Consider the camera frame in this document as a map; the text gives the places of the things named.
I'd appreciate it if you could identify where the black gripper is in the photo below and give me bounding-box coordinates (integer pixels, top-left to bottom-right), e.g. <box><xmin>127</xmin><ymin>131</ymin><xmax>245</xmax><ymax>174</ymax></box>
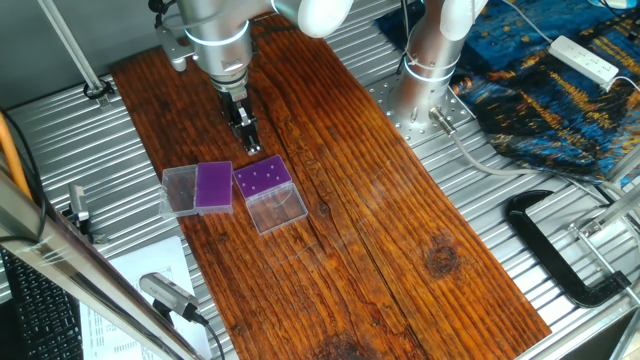
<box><xmin>218</xmin><ymin>88</ymin><xmax>262</xmax><ymax>156</ymax></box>

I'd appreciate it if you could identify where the purple pipette tip rack box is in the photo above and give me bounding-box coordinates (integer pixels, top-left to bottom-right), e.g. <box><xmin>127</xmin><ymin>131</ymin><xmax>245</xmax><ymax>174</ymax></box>
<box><xmin>158</xmin><ymin>160</ymin><xmax>235</xmax><ymax>219</ymax></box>
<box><xmin>232</xmin><ymin>154</ymin><xmax>309</xmax><ymax>237</ymax></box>

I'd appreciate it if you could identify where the white printed paper sheet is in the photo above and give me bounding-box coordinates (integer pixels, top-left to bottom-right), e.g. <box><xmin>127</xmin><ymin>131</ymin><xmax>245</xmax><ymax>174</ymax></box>
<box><xmin>79</xmin><ymin>235</ymin><xmax>214</xmax><ymax>360</ymax></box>

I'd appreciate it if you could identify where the brown wooden board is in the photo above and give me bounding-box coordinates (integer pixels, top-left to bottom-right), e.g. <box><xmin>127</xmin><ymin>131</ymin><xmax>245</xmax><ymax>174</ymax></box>
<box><xmin>109</xmin><ymin>13</ymin><xmax>553</xmax><ymax>360</ymax></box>

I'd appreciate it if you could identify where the thin aluminium rod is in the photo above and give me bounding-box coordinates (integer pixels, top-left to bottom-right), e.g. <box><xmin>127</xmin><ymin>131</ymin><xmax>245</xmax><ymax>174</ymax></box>
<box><xmin>37</xmin><ymin>0</ymin><xmax>115</xmax><ymax>110</ymax></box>

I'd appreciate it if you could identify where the orange tube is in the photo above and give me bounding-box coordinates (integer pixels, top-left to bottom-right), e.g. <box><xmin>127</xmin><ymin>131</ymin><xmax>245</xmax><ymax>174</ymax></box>
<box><xmin>0</xmin><ymin>112</ymin><xmax>34</xmax><ymax>201</ymax></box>

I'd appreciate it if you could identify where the black keyboard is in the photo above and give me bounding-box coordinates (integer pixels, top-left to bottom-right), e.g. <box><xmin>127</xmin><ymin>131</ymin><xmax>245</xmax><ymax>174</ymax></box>
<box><xmin>0</xmin><ymin>247</ymin><xmax>85</xmax><ymax>360</ymax></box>

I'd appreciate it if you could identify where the blue yellow patterned cloth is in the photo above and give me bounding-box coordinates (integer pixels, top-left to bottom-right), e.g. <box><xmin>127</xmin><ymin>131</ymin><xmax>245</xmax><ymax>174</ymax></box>
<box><xmin>374</xmin><ymin>0</ymin><xmax>640</xmax><ymax>186</ymax></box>

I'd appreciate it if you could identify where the black C-clamp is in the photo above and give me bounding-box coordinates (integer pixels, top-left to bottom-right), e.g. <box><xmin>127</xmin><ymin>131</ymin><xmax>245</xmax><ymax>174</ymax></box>
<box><xmin>505</xmin><ymin>189</ymin><xmax>640</xmax><ymax>309</ymax></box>

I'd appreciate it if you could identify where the white power strip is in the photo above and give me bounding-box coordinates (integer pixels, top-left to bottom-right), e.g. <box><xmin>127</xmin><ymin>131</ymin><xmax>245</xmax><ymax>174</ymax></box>
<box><xmin>548</xmin><ymin>34</ymin><xmax>621</xmax><ymax>92</ymax></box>

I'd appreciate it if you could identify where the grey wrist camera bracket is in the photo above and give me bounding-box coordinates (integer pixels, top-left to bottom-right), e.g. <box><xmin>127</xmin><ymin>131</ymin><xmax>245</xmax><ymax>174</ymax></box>
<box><xmin>154</xmin><ymin>24</ymin><xmax>197</xmax><ymax>73</ymax></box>

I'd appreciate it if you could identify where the silver depth camera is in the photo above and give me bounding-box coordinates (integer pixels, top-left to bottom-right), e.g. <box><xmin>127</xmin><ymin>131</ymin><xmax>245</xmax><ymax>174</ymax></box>
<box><xmin>138</xmin><ymin>272</ymin><xmax>201</xmax><ymax>324</ymax></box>

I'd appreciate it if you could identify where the small silver black clamp mount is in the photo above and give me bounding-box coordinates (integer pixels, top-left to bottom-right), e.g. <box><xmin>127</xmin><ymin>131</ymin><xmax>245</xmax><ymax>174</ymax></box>
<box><xmin>67</xmin><ymin>183</ymin><xmax>109</xmax><ymax>246</ymax></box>

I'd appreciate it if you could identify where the grey cable with metal connector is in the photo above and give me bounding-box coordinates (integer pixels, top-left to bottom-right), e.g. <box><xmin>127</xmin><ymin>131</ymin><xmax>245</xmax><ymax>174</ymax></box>
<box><xmin>428</xmin><ymin>106</ymin><xmax>619</xmax><ymax>206</ymax></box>

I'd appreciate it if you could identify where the black cable of silver camera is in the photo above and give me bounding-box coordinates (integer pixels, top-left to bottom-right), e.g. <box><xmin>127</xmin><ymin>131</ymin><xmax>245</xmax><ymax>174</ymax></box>
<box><xmin>192</xmin><ymin>312</ymin><xmax>226</xmax><ymax>360</ymax></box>

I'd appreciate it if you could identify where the thin black cable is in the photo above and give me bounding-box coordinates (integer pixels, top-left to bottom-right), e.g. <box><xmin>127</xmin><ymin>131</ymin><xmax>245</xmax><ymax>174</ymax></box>
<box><xmin>0</xmin><ymin>107</ymin><xmax>49</xmax><ymax>246</ymax></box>

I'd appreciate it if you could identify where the shiny metal frame bar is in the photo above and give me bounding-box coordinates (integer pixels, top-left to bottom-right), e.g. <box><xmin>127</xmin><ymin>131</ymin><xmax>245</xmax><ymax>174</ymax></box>
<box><xmin>0</xmin><ymin>154</ymin><xmax>204</xmax><ymax>360</ymax></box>

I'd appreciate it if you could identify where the white power cord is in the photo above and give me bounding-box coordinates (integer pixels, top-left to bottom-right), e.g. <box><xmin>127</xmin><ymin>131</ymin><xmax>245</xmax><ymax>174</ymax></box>
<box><xmin>501</xmin><ymin>0</ymin><xmax>554</xmax><ymax>45</ymax></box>

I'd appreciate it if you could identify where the aluminium frame strut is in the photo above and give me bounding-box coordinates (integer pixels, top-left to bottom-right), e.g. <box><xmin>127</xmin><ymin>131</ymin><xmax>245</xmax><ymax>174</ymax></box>
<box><xmin>579</xmin><ymin>182</ymin><xmax>640</xmax><ymax>239</ymax></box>

